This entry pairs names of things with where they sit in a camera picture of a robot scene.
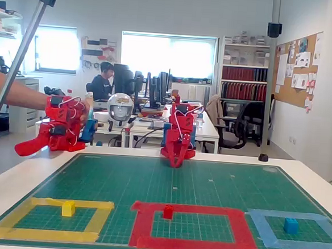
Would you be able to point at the person's left hand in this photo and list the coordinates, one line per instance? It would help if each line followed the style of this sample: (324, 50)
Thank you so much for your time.
(86, 111)

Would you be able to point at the white bookshelf with binders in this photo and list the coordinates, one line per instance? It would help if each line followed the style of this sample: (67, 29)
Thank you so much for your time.
(243, 74)

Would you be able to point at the black computer monitor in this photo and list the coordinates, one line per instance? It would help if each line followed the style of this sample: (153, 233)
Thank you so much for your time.
(123, 78)
(157, 89)
(139, 82)

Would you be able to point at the vertical grey pole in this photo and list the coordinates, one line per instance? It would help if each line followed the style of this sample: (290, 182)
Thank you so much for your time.
(271, 80)

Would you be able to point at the yellow tape square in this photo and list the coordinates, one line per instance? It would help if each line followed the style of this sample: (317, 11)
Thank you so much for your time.
(47, 236)

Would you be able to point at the yellow cube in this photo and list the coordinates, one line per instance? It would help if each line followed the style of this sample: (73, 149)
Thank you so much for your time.
(68, 209)

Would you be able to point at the person's left forearm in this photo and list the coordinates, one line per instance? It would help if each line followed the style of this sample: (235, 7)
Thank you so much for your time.
(25, 94)

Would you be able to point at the red tape square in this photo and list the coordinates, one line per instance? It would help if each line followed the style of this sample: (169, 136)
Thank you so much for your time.
(186, 245)

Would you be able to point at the red robot arm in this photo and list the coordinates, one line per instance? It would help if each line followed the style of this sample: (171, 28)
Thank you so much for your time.
(174, 122)

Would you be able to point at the green cutting mat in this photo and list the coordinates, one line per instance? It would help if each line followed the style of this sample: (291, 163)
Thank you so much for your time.
(122, 184)

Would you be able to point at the blue tape square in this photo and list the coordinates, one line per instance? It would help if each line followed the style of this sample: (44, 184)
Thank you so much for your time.
(302, 245)

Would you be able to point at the beige jacket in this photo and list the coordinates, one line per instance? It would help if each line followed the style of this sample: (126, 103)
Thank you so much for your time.
(214, 108)

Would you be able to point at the wall tool rack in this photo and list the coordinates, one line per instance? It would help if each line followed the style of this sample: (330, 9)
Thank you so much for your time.
(98, 52)

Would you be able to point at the colourful drink bottle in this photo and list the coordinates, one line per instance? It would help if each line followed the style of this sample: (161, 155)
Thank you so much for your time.
(89, 96)

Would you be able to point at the white wall shelf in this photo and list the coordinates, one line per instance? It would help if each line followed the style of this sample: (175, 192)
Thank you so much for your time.
(2, 13)

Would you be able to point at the wide bright window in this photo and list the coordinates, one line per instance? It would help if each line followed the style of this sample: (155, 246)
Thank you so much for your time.
(168, 56)

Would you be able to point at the small bright window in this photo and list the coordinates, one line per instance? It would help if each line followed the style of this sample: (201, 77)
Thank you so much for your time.
(57, 51)

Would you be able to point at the red cube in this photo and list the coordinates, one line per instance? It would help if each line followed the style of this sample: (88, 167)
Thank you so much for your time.
(168, 212)

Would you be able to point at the slanted metal pole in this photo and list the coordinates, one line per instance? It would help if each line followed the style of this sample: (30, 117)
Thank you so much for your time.
(16, 62)

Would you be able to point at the blue cube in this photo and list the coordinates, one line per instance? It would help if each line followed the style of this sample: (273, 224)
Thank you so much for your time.
(291, 226)

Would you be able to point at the seated person in dark sweater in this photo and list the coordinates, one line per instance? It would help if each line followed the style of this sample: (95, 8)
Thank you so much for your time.
(101, 87)

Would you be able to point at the small black round knob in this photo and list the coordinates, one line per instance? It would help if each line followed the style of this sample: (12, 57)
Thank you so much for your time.
(263, 157)

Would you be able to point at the cork notice board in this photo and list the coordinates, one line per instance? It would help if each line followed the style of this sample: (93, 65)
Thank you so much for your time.
(296, 95)

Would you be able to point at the black office chair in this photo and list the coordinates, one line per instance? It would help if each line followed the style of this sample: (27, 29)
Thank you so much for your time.
(241, 127)
(256, 119)

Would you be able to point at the white helmet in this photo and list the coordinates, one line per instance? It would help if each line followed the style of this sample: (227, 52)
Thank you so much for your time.
(120, 110)

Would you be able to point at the white wall socket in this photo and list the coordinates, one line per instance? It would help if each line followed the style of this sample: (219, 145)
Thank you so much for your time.
(292, 140)

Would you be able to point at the white drawer cabinet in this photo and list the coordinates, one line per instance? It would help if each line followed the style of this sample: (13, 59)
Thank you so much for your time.
(18, 120)

